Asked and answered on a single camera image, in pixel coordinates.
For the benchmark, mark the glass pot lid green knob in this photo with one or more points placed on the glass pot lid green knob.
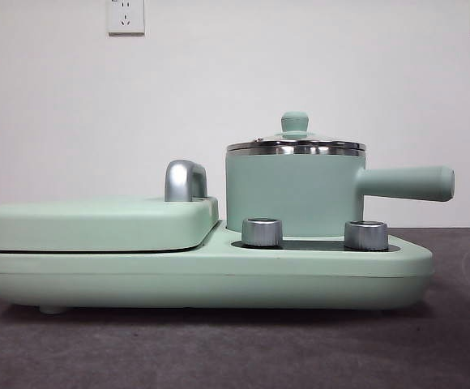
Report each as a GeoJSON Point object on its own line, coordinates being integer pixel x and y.
{"type": "Point", "coordinates": [294, 121]}

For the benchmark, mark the mint green breakfast machine base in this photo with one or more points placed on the mint green breakfast machine base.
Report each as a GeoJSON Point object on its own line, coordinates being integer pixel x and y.
{"type": "Point", "coordinates": [219, 275]}

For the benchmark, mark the white wall socket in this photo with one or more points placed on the white wall socket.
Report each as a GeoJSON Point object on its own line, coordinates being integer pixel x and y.
{"type": "Point", "coordinates": [125, 16]}

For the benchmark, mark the silver control dial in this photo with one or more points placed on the silver control dial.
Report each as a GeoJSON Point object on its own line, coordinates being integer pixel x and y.
{"type": "Point", "coordinates": [261, 232]}
{"type": "Point", "coordinates": [365, 234]}

